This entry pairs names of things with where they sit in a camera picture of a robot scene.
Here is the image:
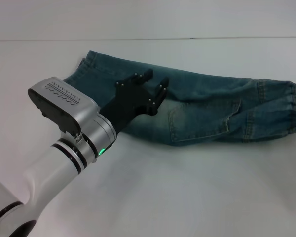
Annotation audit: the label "blue denim shorts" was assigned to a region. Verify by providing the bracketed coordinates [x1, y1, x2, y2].
[64, 50, 296, 147]

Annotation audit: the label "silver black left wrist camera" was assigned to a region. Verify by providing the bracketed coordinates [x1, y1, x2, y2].
[27, 77, 100, 136]

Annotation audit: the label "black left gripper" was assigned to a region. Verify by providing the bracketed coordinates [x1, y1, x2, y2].
[100, 69, 170, 136]

